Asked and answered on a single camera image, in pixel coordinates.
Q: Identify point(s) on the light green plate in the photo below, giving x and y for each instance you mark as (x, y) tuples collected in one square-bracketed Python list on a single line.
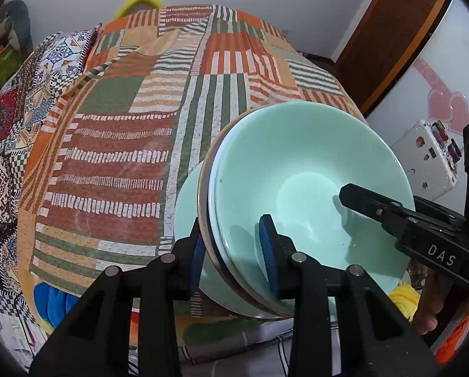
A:
[(187, 212)]

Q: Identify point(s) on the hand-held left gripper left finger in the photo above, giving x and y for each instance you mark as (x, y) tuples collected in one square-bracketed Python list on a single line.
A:
[(198, 261)]

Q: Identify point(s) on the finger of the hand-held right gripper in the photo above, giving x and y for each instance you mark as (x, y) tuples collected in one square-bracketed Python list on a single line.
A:
[(439, 212), (368, 204)]

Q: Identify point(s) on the brown wooden door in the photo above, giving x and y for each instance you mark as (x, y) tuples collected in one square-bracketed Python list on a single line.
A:
[(387, 31)]

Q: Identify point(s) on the pink bowl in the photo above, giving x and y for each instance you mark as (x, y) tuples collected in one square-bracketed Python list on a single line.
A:
[(201, 204)]

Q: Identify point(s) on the striped patchwork blanket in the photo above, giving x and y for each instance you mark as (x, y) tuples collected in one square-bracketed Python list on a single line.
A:
[(120, 145)]

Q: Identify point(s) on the white pink-heart sliding door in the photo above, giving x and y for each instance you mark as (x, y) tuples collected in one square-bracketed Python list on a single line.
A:
[(435, 78)]

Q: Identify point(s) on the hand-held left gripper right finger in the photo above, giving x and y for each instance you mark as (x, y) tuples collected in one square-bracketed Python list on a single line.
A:
[(268, 251)]

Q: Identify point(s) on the green bowl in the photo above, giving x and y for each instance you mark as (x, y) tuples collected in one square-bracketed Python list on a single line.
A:
[(297, 157)]

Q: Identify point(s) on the green cardboard box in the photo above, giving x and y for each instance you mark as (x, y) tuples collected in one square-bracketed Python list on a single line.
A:
[(2, 63)]

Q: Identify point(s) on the colourful cartoon bed sheet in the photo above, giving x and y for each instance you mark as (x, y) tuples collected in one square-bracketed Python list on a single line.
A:
[(53, 302)]

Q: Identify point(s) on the white suitcase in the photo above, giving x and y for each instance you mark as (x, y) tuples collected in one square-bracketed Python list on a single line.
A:
[(423, 161)]

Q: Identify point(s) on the person's right hand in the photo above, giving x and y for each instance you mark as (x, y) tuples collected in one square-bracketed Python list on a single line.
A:
[(431, 306)]

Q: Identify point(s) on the orange garment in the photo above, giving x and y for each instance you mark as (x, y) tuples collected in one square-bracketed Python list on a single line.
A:
[(458, 337)]

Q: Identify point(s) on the blue patterned quilt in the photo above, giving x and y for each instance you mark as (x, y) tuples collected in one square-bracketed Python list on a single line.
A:
[(42, 70)]

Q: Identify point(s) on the grey plush toy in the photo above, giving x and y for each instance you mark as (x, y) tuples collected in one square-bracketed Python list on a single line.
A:
[(10, 23)]

